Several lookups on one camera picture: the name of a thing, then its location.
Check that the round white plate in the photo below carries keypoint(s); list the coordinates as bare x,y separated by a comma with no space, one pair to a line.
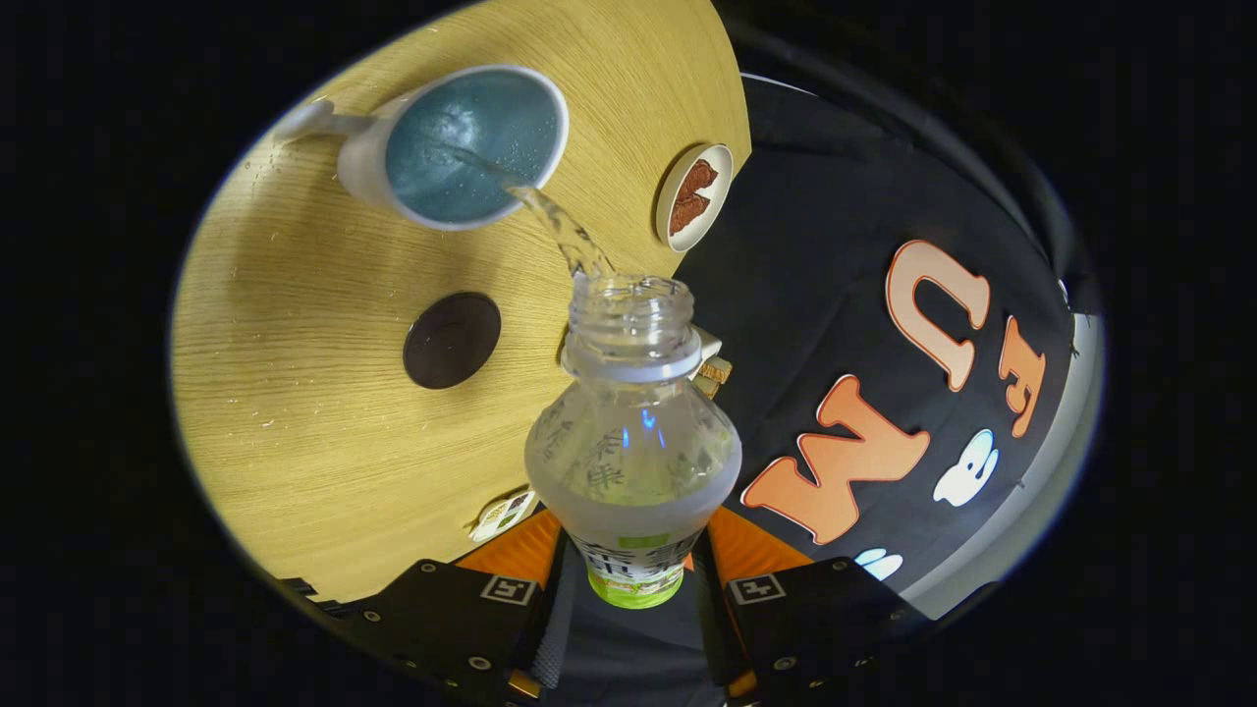
722,167

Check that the white divided bean dish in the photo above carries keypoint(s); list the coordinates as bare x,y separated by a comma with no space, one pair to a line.
496,517

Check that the clear plastic juice bottle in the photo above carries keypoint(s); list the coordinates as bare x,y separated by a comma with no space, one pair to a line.
633,462

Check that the white cup with blue inside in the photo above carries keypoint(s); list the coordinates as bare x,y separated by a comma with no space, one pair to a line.
363,167

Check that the brown toast slice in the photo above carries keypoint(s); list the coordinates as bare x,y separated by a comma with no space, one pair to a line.
717,370
707,388

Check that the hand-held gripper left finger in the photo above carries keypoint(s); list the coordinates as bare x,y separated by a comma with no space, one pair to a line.
555,628

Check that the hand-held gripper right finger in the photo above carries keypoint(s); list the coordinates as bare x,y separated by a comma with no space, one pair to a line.
712,628

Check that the cream white toaster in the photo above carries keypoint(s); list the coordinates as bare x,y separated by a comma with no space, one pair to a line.
707,346

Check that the dark round coaster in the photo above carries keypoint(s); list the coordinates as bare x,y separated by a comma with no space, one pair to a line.
452,339

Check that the wooden table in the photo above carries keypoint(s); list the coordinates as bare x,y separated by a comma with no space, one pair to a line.
295,393

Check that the clear juice stream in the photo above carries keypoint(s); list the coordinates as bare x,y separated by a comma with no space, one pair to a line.
565,231

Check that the red-brown meat piece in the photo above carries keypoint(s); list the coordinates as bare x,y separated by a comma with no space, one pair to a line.
700,180
687,213

